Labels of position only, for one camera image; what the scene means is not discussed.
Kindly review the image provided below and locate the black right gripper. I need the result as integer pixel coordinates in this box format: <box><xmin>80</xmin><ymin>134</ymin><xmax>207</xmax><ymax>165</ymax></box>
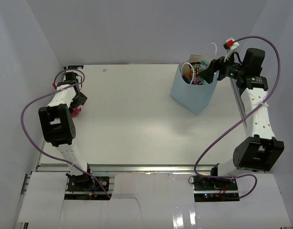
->
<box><xmin>199</xmin><ymin>50</ymin><xmax>247</xmax><ymax>84</ymax></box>

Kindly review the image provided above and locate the red candy wrapper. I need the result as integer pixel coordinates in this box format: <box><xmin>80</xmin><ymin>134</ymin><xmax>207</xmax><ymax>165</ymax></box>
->
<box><xmin>69</xmin><ymin>107</ymin><xmax>82</xmax><ymax>118</ymax></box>

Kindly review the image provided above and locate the brown purple M&M's pack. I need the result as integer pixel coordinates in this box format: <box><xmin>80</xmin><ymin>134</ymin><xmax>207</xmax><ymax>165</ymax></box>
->
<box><xmin>190</xmin><ymin>63</ymin><xmax>205</xmax><ymax>85</ymax></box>

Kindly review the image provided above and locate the blue kettle chip bag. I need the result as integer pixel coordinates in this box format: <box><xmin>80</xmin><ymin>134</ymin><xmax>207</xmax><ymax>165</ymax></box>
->
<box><xmin>182</xmin><ymin>75</ymin><xmax>191</xmax><ymax>84</ymax></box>

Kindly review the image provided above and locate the teal Fox's candy bag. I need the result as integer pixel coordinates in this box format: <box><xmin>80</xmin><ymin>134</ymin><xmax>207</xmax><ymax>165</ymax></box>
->
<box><xmin>196</xmin><ymin>61</ymin><xmax>209</xmax><ymax>72</ymax></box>

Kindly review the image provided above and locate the orange honey dijon chip bag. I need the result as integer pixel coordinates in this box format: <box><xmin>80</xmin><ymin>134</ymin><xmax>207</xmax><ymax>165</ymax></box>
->
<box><xmin>185</xmin><ymin>72</ymin><xmax>192</xmax><ymax>81</ymax></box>

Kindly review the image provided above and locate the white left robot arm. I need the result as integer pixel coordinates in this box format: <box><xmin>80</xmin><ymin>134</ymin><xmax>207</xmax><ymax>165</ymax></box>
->
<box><xmin>38</xmin><ymin>72</ymin><xmax>95</xmax><ymax>190</ymax></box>

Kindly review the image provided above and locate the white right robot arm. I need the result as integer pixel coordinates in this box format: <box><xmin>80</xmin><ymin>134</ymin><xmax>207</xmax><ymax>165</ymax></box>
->
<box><xmin>201</xmin><ymin>48</ymin><xmax>284</xmax><ymax>190</ymax></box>

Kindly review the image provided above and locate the light blue paper bag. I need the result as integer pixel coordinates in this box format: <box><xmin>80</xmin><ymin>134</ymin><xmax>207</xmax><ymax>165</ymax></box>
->
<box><xmin>170</xmin><ymin>52</ymin><xmax>217</xmax><ymax>115</ymax></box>

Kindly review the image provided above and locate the blue corner label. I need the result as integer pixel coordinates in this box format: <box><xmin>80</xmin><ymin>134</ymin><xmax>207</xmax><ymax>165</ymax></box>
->
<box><xmin>66</xmin><ymin>65</ymin><xmax>84</xmax><ymax>69</ymax></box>

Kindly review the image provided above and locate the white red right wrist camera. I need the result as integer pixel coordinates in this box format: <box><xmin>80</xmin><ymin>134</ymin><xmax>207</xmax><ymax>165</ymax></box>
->
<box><xmin>223</xmin><ymin>37</ymin><xmax>240</xmax><ymax>62</ymax></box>

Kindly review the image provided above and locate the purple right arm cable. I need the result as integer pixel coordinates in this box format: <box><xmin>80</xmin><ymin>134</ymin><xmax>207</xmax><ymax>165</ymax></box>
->
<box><xmin>188</xmin><ymin>35</ymin><xmax>280</xmax><ymax>200</ymax></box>

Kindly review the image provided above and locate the aluminium front frame rail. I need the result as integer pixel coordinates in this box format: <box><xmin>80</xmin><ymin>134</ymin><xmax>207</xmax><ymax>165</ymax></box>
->
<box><xmin>35</xmin><ymin>164</ymin><xmax>265</xmax><ymax>173</ymax></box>

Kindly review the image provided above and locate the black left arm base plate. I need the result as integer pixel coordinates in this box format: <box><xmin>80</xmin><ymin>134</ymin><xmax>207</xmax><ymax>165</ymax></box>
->
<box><xmin>67</xmin><ymin>174</ymin><xmax>110</xmax><ymax>192</ymax></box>

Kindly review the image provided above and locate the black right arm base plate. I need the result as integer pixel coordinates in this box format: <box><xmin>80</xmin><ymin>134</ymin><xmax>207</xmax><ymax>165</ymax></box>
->
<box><xmin>192</xmin><ymin>176</ymin><xmax>238</xmax><ymax>191</ymax></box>

